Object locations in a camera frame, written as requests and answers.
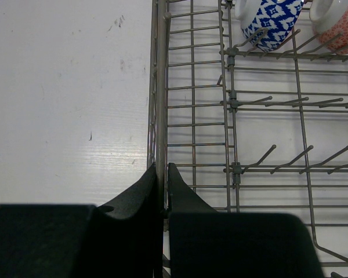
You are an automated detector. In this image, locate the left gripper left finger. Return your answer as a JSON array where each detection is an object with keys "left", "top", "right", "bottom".
[{"left": 0, "top": 166, "right": 158, "bottom": 277}]

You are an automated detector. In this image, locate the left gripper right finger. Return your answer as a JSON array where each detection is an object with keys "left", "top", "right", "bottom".
[{"left": 168, "top": 163, "right": 323, "bottom": 277}]

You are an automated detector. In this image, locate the grey wire dish rack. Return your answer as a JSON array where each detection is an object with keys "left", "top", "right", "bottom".
[{"left": 147, "top": 1, "right": 348, "bottom": 277}]

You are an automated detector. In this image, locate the blue zigzag bowl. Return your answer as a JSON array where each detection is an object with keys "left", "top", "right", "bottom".
[{"left": 234, "top": 0, "right": 304, "bottom": 53}]

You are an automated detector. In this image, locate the red patterned bowl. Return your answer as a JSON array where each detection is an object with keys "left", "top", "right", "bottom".
[{"left": 309, "top": 0, "right": 348, "bottom": 55}]

